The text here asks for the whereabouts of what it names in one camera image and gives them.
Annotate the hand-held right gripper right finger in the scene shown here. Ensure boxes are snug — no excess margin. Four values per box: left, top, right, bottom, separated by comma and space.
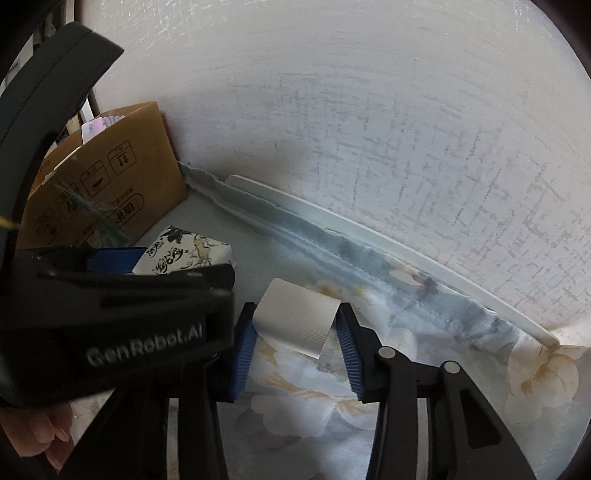
335, 302, 539, 480

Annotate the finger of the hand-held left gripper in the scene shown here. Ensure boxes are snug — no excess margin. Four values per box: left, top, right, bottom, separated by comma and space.
85, 247, 149, 276
139, 263, 237, 297

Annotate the white ribbed box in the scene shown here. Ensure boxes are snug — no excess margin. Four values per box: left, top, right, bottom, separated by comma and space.
252, 278, 342, 360

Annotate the cardboard box with pink flaps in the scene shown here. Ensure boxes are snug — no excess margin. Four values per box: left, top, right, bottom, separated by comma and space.
16, 102, 190, 250

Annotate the person's left hand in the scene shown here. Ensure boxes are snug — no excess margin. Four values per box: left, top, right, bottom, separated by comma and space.
0, 401, 75, 472

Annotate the black and white floral tissue pack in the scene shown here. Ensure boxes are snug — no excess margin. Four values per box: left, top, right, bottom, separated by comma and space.
131, 225, 237, 277

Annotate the light blue floral blanket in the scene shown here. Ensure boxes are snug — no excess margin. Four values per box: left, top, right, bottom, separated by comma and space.
60, 159, 591, 480

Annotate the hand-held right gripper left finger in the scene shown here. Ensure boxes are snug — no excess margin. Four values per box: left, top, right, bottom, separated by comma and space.
60, 302, 259, 480

